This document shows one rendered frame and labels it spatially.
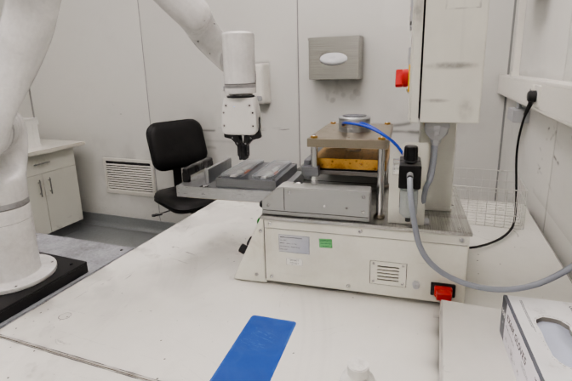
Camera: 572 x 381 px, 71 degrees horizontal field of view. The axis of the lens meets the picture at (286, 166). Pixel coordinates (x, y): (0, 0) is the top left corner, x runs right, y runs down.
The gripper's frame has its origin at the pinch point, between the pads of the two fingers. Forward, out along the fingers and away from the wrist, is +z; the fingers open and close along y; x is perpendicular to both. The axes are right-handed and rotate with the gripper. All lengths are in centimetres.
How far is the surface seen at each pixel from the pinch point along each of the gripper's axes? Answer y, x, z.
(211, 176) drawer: -7.3, -5.8, 5.8
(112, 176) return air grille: -187, 166, 60
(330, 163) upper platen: 26.1, -10.2, -0.2
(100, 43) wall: -183, 166, -44
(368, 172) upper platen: 35.0, -9.8, 1.5
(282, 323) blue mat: 19.9, -31.0, 29.4
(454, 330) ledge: 53, -31, 25
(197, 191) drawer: -9.0, -11.0, 8.7
